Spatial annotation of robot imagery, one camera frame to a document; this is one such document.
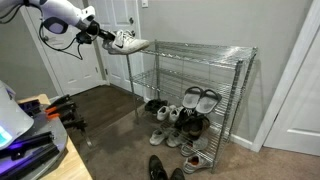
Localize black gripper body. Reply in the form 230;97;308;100
76;21;100;44

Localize white nike sneaker front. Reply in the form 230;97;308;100
107;30;149;55

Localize white nike sneaker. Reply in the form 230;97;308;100
102;38;114;51
107;30;149;55

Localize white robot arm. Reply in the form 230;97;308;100
0;0;115;150

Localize white sneaker shelf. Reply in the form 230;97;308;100
157;105;176;121
169;105;183;123

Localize wooden table top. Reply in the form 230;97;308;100
17;93;94;180

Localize grey sneaker bottom shelf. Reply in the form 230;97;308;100
181;137;208;157

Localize black shoe on floor left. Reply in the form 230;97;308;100
149;155;168;180

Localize black shoe on floor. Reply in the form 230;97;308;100
169;168;185;180
149;155;168;180

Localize black shoe on floor right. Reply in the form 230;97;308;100
169;168;185;180

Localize white entry door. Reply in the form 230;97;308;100
88;0;143;91

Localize white panel door left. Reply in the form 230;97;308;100
20;6;104;95

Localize orange black clamps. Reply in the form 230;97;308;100
45;94;87;132

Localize grey slide sandal left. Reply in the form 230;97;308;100
182;86;203;109

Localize grey slide sandal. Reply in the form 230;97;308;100
182;86;203;109
196;89;222;114

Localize white sneaker bottom left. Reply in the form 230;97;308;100
149;129;168;146

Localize dark brown boots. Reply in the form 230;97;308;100
174;108;210;140

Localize grey slide sandal right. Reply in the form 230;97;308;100
196;89;222;114

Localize white sneaker bottom middle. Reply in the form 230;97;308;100
166;131;185;148

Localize grey orange sneaker bottom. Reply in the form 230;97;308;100
183;154;213;174

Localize white door at right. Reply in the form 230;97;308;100
250;0;320;156

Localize white light switch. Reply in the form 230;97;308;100
141;0;149;8

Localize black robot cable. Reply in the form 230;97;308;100
0;3;84;61

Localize chrome wire shoe rack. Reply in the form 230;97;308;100
130;41;257;170

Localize round grey robot base plate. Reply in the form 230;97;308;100
0;107;67;180

